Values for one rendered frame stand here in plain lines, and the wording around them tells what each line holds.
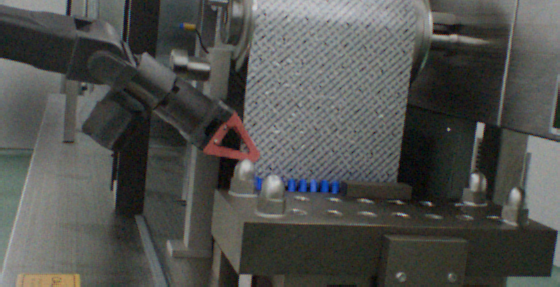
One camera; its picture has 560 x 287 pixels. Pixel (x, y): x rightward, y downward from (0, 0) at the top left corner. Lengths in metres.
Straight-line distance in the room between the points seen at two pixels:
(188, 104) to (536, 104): 0.43
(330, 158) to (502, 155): 0.39
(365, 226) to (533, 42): 0.32
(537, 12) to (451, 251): 0.32
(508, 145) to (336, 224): 0.55
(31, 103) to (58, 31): 5.68
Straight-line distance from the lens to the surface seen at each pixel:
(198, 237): 1.06
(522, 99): 0.96
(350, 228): 0.81
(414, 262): 0.83
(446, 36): 1.11
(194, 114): 0.91
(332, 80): 0.98
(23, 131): 6.56
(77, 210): 1.28
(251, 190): 0.88
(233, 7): 0.97
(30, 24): 0.86
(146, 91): 0.90
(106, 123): 0.92
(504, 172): 1.29
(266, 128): 0.96
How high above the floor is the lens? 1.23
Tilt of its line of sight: 7 degrees down
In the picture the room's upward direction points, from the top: 6 degrees clockwise
